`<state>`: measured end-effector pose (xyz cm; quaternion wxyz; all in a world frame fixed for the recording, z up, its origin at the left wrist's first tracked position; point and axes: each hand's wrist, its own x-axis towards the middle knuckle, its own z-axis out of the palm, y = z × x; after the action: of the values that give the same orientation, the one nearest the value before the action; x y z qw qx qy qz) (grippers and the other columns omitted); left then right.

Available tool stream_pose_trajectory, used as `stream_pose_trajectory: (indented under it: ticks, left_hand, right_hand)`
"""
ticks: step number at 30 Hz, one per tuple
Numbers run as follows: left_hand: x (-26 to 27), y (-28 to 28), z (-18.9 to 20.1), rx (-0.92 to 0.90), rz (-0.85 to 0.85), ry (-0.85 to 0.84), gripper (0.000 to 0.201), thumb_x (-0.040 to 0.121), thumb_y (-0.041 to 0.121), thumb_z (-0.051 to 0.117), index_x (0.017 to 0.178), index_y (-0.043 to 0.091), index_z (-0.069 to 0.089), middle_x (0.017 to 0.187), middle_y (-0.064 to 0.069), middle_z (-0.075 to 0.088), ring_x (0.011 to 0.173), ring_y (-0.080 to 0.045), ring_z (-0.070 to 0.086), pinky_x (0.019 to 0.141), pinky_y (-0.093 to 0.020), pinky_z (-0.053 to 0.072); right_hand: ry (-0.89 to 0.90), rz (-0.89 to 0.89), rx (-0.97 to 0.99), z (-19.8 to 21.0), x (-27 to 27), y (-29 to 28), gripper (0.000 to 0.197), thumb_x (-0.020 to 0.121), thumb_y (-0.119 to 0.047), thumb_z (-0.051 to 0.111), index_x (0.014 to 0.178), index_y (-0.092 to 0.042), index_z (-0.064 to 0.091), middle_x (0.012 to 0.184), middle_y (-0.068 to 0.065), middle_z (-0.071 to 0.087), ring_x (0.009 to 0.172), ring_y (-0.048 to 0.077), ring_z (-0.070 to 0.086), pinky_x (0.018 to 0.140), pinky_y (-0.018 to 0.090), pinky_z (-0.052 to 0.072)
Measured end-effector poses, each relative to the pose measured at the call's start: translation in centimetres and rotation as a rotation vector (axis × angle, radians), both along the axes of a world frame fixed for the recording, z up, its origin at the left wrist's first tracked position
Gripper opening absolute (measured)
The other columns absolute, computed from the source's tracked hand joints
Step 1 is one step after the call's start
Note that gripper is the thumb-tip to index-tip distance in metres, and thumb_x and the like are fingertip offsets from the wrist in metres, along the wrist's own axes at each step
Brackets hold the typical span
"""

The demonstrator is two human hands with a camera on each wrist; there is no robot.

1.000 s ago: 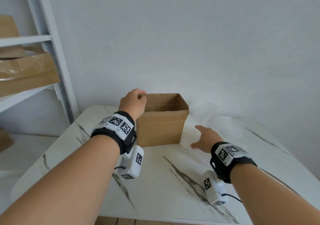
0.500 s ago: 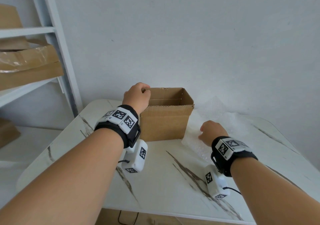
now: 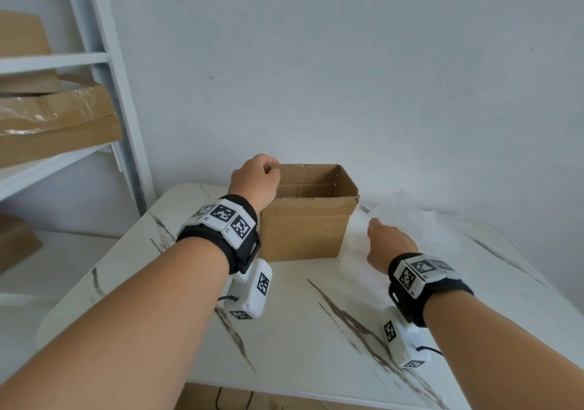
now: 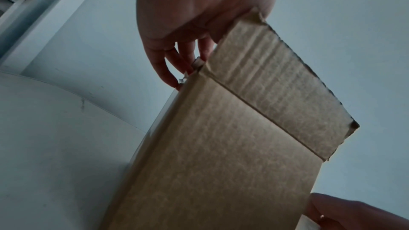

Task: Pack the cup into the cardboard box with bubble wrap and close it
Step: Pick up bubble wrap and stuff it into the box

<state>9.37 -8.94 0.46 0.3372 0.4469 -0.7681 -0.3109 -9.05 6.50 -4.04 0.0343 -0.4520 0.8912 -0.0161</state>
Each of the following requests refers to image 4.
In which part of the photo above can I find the white metal shelf unit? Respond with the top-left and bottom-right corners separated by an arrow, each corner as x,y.
0,0 -> 111,59

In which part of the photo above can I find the person's left hand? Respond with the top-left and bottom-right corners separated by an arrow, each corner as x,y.
135,0 -> 280,91

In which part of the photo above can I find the person's right hand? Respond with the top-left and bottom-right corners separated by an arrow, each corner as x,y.
305,192 -> 409,230

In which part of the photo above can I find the brown cardboard box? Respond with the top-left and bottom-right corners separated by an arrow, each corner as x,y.
99,6 -> 360,230

